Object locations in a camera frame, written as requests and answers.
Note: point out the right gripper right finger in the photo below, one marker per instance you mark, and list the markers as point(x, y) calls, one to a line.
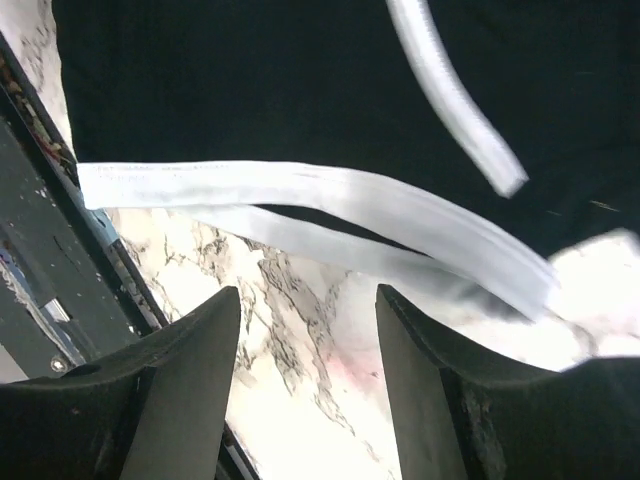
point(463, 411)

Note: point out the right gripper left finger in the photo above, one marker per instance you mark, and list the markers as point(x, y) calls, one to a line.
point(153, 410)

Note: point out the black underwear white waistband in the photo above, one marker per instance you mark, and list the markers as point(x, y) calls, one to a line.
point(449, 148)

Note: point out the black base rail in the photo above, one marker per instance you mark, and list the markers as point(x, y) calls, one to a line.
point(69, 296)

